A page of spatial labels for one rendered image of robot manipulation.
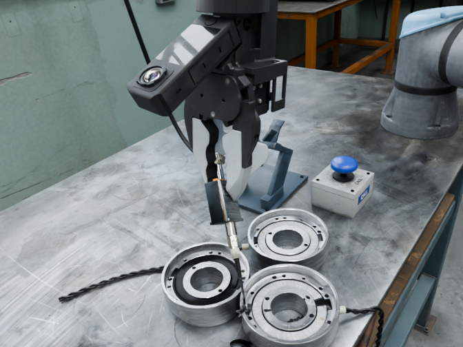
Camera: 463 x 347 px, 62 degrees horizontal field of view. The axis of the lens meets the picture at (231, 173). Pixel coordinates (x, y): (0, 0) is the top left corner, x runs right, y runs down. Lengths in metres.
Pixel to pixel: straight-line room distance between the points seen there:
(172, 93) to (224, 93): 0.07
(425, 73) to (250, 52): 0.47
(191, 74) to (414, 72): 0.56
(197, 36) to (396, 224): 0.39
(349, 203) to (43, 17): 1.70
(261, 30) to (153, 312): 0.34
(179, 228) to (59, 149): 1.57
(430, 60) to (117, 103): 1.75
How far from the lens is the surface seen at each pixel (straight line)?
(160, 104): 0.33
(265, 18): 0.42
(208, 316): 0.45
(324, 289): 0.46
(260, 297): 0.46
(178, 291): 0.47
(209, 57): 0.36
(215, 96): 0.39
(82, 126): 2.16
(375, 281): 0.52
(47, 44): 2.03
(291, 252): 0.50
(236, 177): 0.41
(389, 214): 0.63
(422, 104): 0.84
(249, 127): 0.38
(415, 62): 0.82
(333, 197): 0.60
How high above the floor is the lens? 1.17
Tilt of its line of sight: 31 degrees down
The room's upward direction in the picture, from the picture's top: 6 degrees counter-clockwise
